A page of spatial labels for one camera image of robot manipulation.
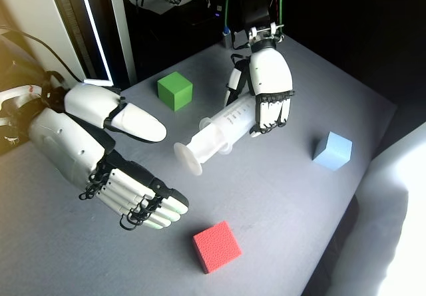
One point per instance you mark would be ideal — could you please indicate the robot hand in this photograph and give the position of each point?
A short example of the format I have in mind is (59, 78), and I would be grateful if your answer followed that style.
(66, 146)
(271, 73)

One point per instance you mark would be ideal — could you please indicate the large clear plastic syringe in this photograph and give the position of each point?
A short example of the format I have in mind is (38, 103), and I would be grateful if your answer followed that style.
(216, 126)

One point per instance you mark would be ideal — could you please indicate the blue plug adapter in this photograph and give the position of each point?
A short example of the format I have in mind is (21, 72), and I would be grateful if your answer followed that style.
(227, 38)

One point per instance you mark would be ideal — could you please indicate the green cube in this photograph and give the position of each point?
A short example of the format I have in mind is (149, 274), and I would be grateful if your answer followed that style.
(174, 88)

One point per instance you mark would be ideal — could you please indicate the light blue cube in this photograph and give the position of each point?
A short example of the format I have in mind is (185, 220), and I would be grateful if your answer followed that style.
(334, 151)

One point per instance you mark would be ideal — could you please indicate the white framed dark panel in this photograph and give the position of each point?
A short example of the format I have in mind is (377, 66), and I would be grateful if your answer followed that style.
(90, 26)

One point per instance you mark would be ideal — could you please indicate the grey table cloth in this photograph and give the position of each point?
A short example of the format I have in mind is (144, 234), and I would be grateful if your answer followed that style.
(266, 196)

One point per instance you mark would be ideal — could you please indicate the red cube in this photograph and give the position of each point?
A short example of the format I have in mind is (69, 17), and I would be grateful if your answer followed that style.
(216, 246)

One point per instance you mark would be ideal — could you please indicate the white backdrop sheet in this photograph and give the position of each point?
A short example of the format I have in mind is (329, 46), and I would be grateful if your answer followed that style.
(392, 209)

